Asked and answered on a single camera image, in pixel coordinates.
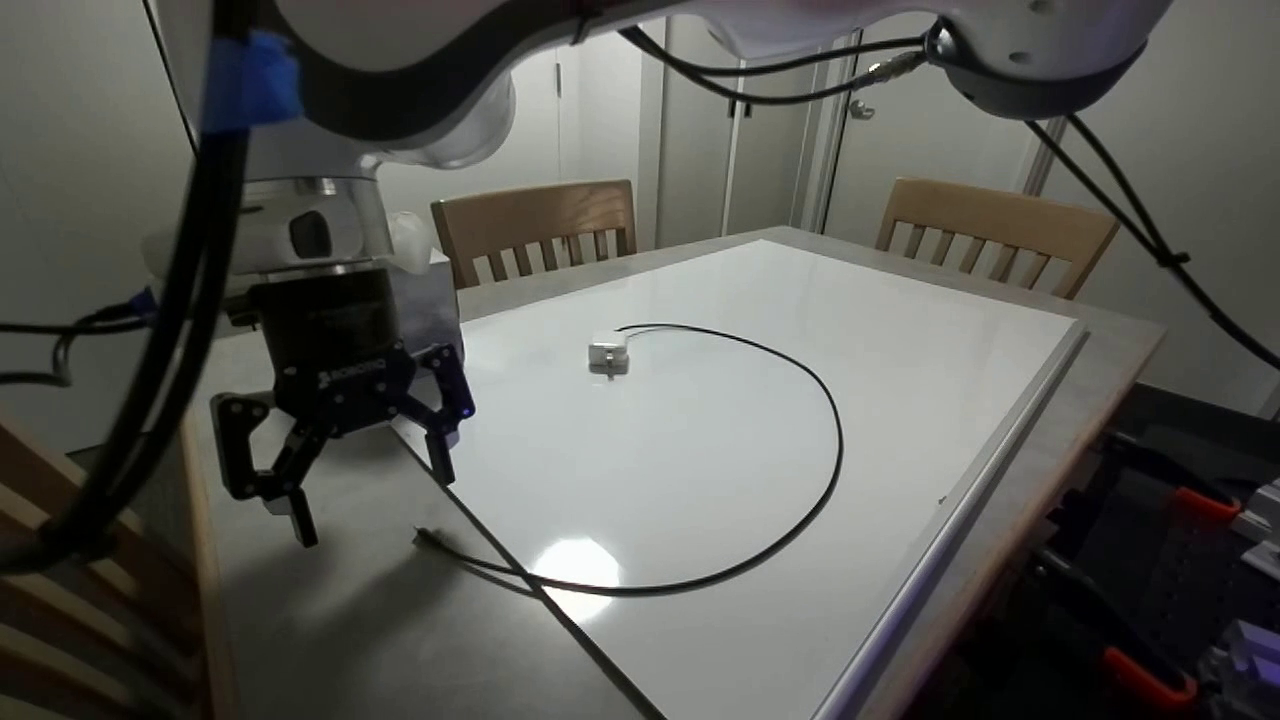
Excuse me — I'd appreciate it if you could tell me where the orange black bar clamp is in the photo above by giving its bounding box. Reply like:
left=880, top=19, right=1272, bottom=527
left=1106, top=434, right=1253, bottom=532
left=1034, top=545, right=1203, bottom=713

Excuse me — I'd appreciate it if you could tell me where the white closet door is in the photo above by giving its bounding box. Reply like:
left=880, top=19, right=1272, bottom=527
left=658, top=58, right=740, bottom=254
left=730, top=66, right=834, bottom=238

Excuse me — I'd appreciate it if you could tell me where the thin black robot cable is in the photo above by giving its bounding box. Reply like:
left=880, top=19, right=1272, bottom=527
left=615, top=15, right=1280, bottom=375

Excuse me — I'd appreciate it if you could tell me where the white whiteboard with metal rail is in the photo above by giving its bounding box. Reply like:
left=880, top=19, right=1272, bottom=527
left=383, top=238, right=1098, bottom=720

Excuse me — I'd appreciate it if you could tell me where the short aluminium extrusion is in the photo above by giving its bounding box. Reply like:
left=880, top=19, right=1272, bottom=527
left=1198, top=617, right=1280, bottom=720

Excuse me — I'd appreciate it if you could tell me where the wooden slat back chair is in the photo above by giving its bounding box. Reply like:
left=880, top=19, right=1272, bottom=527
left=430, top=175, right=639, bottom=291
left=0, top=412, right=211, bottom=720
left=872, top=175, right=1129, bottom=303

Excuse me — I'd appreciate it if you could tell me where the black charging cable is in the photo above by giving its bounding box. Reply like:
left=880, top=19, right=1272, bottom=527
left=411, top=317, right=854, bottom=601

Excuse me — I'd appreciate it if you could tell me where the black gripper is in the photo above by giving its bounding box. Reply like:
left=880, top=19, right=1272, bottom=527
left=209, top=261, right=481, bottom=553

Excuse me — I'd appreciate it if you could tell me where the white charger adapter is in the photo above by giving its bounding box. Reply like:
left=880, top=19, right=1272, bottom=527
left=584, top=332, right=639, bottom=386

